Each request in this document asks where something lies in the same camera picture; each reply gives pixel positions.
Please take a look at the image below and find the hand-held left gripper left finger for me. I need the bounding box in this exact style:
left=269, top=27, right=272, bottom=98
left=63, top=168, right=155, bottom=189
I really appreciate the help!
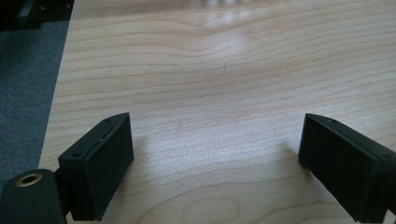
left=58, top=112, right=135, bottom=222

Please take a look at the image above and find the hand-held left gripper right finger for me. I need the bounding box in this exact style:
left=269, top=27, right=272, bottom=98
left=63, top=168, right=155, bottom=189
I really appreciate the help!
left=297, top=113, right=396, bottom=224

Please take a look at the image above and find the black metal frame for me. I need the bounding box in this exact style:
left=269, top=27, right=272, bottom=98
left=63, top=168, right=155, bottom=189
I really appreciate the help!
left=0, top=0, right=76, bottom=33

